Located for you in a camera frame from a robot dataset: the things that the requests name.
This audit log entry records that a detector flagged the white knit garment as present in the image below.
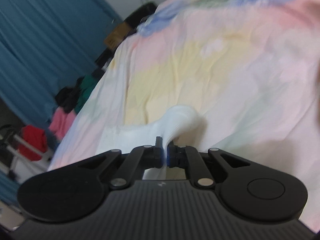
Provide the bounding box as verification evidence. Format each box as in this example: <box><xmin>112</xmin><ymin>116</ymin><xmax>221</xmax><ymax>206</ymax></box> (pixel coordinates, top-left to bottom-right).
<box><xmin>95</xmin><ymin>106</ymin><xmax>202</xmax><ymax>180</ymax></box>

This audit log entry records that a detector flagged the white drying rack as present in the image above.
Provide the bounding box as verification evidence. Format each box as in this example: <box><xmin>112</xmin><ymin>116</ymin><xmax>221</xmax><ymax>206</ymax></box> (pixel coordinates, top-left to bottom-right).
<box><xmin>1</xmin><ymin>124</ymin><xmax>54</xmax><ymax>184</ymax></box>

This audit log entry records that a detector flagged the red garment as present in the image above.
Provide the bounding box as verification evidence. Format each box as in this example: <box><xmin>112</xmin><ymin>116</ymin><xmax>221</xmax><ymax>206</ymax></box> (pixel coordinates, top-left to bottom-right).
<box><xmin>18</xmin><ymin>125</ymin><xmax>48</xmax><ymax>161</ymax></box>

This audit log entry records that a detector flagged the pink garment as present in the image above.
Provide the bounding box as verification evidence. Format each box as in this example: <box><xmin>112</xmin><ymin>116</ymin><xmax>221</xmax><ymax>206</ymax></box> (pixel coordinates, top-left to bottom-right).
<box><xmin>48</xmin><ymin>107</ymin><xmax>76</xmax><ymax>141</ymax></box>

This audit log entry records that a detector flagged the black garment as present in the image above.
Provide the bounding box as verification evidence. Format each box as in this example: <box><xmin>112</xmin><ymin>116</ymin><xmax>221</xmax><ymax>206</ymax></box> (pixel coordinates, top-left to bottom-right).
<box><xmin>55</xmin><ymin>77</ymin><xmax>84</xmax><ymax>113</ymax></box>

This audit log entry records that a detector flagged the green garment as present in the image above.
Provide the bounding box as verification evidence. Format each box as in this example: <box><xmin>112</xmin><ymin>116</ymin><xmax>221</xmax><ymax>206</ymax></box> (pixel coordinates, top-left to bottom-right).
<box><xmin>74</xmin><ymin>75</ymin><xmax>98</xmax><ymax>114</ymax></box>

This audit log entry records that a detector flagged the pastel tie-dye bed sheet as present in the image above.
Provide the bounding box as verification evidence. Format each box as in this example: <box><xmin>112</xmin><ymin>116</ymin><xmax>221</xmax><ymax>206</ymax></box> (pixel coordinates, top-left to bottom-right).
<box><xmin>49</xmin><ymin>0</ymin><xmax>319</xmax><ymax>231</ymax></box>

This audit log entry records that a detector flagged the brown cardboard box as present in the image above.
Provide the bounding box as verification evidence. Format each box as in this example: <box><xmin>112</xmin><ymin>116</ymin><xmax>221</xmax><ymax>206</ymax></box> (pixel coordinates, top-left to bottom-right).
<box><xmin>104</xmin><ymin>22</ymin><xmax>132</xmax><ymax>51</ymax></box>

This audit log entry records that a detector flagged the blue curtain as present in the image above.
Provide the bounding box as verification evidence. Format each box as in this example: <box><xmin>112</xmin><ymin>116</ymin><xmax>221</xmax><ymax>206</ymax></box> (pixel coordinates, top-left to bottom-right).
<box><xmin>1</xmin><ymin>0</ymin><xmax>121</xmax><ymax>128</ymax></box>

